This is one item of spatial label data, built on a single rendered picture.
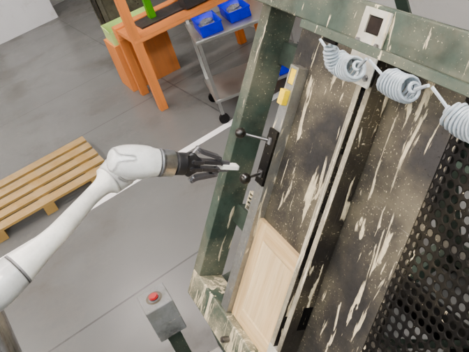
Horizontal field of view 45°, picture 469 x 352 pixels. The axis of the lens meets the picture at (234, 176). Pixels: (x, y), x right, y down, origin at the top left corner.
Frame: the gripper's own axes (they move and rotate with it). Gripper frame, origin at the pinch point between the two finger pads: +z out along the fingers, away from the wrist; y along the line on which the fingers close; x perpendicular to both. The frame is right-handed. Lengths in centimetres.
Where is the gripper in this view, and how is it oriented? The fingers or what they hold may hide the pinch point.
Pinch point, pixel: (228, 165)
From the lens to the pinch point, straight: 191.3
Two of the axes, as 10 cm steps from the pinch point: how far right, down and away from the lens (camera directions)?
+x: 4.4, 4.3, -7.9
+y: -2.5, 9.0, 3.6
